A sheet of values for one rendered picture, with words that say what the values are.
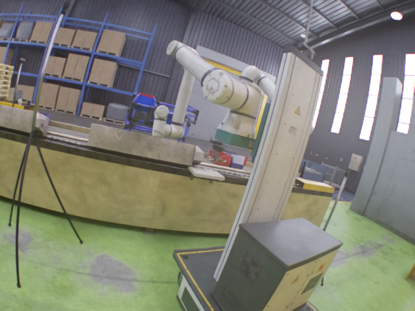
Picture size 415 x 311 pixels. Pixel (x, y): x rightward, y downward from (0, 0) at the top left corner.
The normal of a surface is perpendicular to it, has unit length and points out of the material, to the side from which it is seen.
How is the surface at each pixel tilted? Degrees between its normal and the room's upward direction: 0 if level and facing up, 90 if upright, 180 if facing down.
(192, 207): 90
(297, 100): 90
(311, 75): 90
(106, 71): 90
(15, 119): 80
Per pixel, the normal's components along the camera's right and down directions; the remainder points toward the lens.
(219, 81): -0.59, -0.06
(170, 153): 0.35, 0.07
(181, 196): 0.27, 0.27
